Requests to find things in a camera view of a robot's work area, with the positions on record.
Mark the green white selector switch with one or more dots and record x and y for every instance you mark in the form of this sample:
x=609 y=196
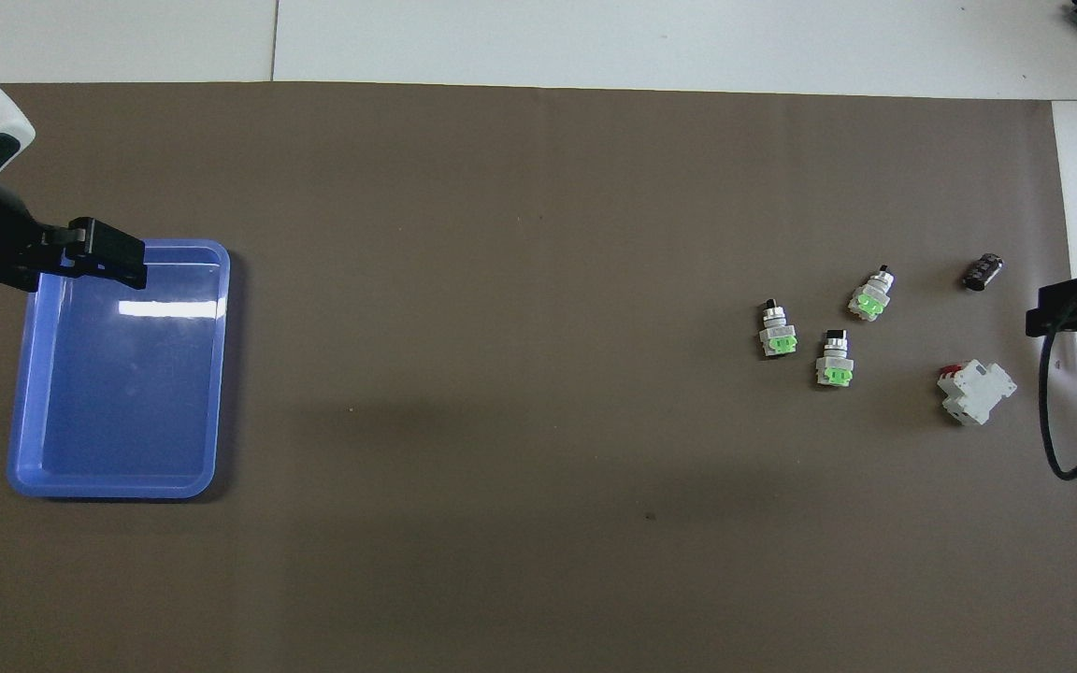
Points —
x=779 y=335
x=834 y=363
x=870 y=301

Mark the small black electronic component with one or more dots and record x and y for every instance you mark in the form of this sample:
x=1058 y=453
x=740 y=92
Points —
x=983 y=272

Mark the white circuit breaker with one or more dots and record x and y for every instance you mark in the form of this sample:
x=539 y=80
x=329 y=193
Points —
x=978 y=388

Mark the blue plastic tray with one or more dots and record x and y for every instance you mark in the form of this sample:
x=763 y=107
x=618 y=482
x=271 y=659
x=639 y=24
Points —
x=127 y=402

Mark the brown table mat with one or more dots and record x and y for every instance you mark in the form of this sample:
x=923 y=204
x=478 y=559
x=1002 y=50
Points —
x=501 y=374

